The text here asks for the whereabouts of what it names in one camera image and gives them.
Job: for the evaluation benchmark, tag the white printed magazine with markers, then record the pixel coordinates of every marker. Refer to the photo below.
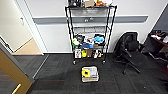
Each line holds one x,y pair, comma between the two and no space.
89,39

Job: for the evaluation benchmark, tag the green and white bowl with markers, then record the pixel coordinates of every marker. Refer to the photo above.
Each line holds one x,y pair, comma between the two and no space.
75,42

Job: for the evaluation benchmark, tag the brown cardboard box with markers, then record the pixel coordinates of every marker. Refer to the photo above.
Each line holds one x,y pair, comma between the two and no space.
89,4

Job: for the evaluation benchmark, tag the round grey wall socket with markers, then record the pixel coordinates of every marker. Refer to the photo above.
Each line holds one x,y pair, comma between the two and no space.
86,20

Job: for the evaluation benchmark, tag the black office chair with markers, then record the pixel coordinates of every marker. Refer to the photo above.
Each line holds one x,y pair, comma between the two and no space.
128,43

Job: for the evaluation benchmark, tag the white door frame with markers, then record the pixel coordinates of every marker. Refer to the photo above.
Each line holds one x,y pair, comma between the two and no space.
33,26

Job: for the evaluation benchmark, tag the pale woven basket dark spots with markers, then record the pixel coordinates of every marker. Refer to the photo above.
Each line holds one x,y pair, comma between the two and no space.
90,79

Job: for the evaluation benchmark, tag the small brown box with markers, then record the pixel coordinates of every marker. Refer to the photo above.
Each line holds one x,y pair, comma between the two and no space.
90,53

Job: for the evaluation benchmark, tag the glossy black bag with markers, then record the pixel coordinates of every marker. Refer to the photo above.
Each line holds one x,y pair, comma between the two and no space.
80,38

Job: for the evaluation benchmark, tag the dark blue cap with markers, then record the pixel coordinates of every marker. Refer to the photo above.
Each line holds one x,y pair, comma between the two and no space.
87,45

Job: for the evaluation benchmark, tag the yellow plush toy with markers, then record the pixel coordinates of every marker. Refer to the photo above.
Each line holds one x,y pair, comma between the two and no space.
86,72

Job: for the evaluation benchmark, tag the box with face picture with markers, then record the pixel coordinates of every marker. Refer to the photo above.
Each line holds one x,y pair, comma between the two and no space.
78,53

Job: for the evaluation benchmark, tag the square grey wall outlet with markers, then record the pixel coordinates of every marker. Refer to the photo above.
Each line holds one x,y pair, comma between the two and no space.
91,18

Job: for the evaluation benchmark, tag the black and white package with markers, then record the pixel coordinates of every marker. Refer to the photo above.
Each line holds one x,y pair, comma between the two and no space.
98,54

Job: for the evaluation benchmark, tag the dark desk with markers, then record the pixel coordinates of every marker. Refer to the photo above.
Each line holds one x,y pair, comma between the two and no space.
159,45

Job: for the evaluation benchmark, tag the wooden door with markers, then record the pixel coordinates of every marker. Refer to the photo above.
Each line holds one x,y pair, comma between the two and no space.
11,68

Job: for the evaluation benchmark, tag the light blue plush toy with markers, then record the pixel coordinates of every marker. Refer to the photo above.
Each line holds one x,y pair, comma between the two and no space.
99,39

